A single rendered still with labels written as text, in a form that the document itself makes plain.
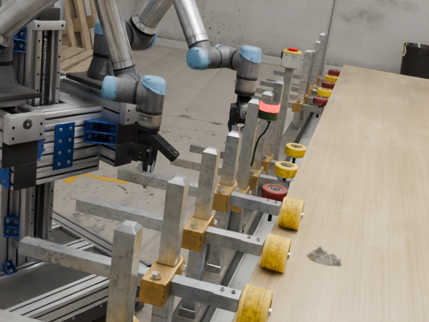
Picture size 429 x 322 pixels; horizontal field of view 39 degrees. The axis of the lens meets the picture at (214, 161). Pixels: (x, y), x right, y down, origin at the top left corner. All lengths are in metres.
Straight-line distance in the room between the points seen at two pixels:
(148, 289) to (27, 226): 1.41
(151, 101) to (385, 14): 8.13
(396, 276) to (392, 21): 8.46
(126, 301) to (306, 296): 0.49
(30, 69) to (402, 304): 1.53
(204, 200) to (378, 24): 8.54
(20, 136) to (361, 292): 1.18
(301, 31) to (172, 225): 8.71
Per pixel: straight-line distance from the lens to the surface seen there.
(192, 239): 1.40
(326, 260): 1.51
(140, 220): 1.46
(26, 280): 2.64
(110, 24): 2.00
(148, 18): 2.44
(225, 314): 1.76
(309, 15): 9.79
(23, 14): 1.93
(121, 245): 0.95
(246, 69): 2.12
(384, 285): 1.49
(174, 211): 1.18
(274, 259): 1.38
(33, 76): 2.34
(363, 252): 1.62
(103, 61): 2.42
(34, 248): 1.30
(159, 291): 1.18
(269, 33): 9.84
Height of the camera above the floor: 1.57
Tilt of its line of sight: 19 degrees down
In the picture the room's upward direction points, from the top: 8 degrees clockwise
